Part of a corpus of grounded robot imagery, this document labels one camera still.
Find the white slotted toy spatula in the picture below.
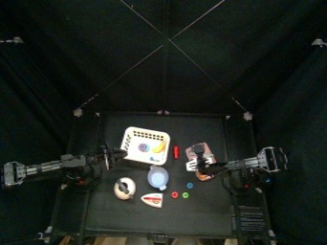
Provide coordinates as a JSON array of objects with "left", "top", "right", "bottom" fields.
[{"left": 185, "top": 156, "right": 215, "bottom": 172}]

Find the pink brown cutting board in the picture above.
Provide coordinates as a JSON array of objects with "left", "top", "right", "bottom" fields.
[{"left": 185, "top": 142, "right": 217, "bottom": 182}]

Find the white red toy iron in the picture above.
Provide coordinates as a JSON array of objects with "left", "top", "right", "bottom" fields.
[{"left": 139, "top": 192, "right": 164, "bottom": 209}]

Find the white perforated plastic basket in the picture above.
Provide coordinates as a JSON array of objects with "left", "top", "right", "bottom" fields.
[{"left": 120, "top": 126, "right": 172, "bottom": 167}]

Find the light blue toy cup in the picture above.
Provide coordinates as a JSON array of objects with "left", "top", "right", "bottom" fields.
[{"left": 145, "top": 165, "right": 171, "bottom": 191}]

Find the beige round toy black handle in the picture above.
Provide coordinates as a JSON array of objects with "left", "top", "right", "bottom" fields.
[{"left": 112, "top": 176, "right": 137, "bottom": 201}]

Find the yellow toy banana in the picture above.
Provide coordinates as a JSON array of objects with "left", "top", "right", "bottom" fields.
[{"left": 152, "top": 140, "right": 167, "bottom": 154}]

